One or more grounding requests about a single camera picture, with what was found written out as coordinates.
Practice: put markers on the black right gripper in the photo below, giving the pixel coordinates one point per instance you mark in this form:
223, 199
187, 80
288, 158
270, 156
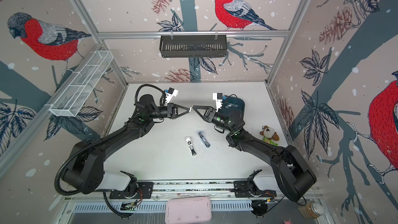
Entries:
210, 115

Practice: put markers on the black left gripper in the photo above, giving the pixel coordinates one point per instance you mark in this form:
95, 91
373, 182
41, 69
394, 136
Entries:
171, 111

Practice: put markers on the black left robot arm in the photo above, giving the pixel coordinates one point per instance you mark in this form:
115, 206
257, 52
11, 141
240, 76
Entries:
83, 171

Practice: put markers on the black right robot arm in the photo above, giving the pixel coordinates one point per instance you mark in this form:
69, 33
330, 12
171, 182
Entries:
293, 175

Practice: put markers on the teal plastic tray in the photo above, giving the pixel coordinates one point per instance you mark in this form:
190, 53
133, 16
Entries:
231, 103

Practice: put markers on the brown plush dog toy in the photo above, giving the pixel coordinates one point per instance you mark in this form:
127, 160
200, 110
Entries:
269, 135

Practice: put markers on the pink plastic box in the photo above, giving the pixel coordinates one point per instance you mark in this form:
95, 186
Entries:
188, 210

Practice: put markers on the amber glass jar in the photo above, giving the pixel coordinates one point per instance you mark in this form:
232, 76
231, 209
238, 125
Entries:
311, 210

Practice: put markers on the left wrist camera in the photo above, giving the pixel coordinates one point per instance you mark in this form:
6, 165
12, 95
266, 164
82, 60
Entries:
170, 93

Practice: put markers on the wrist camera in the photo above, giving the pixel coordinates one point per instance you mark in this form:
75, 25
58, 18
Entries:
170, 93
218, 98

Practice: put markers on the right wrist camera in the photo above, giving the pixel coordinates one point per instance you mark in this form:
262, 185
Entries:
218, 98

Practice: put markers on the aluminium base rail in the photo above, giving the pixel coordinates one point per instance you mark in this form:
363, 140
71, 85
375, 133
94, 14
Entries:
224, 195

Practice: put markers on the white mesh wall shelf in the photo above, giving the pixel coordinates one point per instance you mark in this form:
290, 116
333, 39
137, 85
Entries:
72, 99

